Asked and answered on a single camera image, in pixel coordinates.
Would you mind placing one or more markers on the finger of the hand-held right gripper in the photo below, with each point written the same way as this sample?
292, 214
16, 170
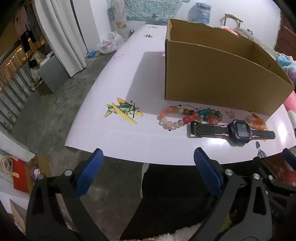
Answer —
277, 178
290, 155

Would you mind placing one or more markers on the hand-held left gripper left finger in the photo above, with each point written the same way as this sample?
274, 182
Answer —
90, 172

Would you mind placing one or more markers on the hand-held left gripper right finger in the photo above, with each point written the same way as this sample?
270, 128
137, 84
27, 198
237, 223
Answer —
208, 172

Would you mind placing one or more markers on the black smart watch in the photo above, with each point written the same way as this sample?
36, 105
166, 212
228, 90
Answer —
238, 131

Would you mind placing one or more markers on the brown cardboard box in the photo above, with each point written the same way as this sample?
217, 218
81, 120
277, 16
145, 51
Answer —
208, 76

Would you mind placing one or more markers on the black pants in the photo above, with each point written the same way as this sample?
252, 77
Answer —
171, 194

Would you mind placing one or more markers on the pink printed blanket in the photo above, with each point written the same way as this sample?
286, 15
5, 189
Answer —
291, 104

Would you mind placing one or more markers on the open floor carton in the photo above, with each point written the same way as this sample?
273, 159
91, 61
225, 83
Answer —
39, 164

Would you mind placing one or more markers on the yellow green airplane sticker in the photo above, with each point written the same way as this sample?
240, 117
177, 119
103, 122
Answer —
122, 110

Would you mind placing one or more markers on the red paper bag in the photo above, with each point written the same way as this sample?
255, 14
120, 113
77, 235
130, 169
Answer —
19, 176

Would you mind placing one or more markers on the white fluffy cloth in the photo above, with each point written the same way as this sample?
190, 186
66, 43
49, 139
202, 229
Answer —
173, 235

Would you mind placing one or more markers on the blue printed blanket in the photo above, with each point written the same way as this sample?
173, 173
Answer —
286, 64

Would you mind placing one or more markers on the grey cabinet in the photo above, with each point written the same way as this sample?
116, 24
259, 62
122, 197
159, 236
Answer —
53, 71

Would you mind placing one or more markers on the small blue floor object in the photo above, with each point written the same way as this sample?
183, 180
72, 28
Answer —
92, 54

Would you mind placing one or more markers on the brown door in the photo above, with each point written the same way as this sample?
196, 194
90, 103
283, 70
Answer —
285, 34

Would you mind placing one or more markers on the grey fuzzy blanket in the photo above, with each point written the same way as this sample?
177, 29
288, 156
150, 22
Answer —
256, 39

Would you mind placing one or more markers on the metal window grille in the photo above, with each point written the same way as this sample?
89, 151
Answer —
16, 76

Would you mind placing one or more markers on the white plastic bag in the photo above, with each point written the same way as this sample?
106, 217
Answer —
109, 42

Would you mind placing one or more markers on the white curtain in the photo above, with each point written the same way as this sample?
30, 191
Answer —
67, 34

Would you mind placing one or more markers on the blue water jug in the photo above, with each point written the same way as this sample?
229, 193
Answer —
200, 12

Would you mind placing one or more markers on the patterned wall cloth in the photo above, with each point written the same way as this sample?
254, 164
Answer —
148, 9

